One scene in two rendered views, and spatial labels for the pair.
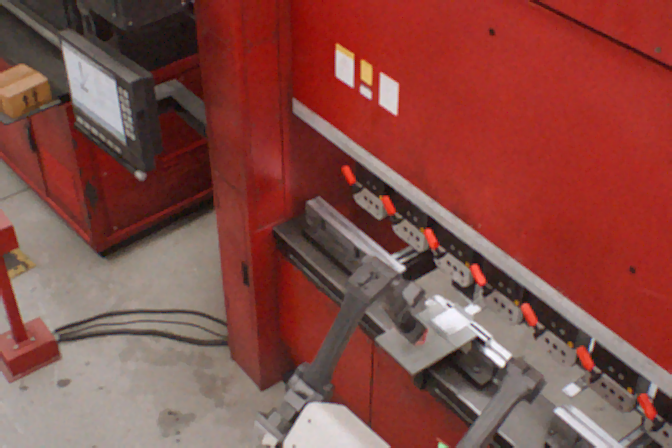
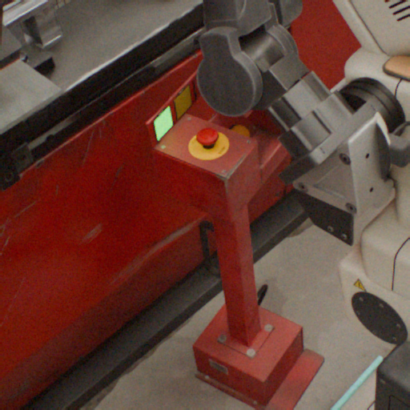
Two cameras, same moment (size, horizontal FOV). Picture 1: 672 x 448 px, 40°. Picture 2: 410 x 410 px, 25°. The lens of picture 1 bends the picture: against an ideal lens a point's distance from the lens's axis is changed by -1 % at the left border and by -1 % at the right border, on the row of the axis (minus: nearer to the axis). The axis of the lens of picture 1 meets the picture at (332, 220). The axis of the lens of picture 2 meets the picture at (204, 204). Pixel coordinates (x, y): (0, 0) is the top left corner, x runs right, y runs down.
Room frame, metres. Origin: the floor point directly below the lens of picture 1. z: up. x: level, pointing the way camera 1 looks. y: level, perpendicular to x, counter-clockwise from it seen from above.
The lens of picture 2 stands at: (1.64, 0.88, 1.92)
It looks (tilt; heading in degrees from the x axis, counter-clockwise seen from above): 48 degrees down; 271
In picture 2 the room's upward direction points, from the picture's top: 9 degrees counter-clockwise
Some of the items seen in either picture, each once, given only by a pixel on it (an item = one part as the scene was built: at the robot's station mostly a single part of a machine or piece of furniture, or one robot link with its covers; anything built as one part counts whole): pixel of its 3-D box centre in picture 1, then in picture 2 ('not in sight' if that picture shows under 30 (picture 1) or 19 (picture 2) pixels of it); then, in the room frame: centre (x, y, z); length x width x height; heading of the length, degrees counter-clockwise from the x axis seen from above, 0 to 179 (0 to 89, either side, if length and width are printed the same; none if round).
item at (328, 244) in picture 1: (332, 249); not in sight; (2.53, 0.00, 0.89); 0.30 x 0.05 x 0.03; 37
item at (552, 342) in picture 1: (563, 327); not in sight; (1.78, -0.63, 1.26); 0.15 x 0.09 x 0.17; 37
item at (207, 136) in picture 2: not in sight; (207, 140); (1.63, -0.30, 0.79); 0.04 x 0.04 x 0.04
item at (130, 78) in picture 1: (114, 97); not in sight; (2.71, 0.74, 1.42); 0.45 x 0.12 x 0.36; 43
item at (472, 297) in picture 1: (465, 286); not in sight; (2.09, -0.41, 1.13); 0.10 x 0.02 x 0.10; 37
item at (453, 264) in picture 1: (462, 251); not in sight; (2.10, -0.39, 1.26); 0.15 x 0.09 x 0.17; 37
